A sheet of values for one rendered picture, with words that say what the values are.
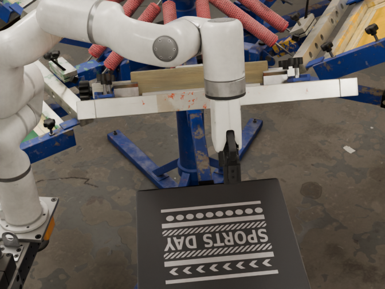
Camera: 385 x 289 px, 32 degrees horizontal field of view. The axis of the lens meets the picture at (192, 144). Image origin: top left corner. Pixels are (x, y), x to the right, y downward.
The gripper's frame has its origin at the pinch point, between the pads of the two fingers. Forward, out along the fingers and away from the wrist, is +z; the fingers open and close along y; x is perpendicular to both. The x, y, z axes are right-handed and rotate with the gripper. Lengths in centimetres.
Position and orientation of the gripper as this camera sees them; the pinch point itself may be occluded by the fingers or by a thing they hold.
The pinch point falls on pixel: (229, 170)
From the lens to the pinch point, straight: 126.6
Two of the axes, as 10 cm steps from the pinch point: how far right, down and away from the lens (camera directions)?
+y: 0.6, 3.3, -9.4
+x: 10.0, -0.9, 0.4
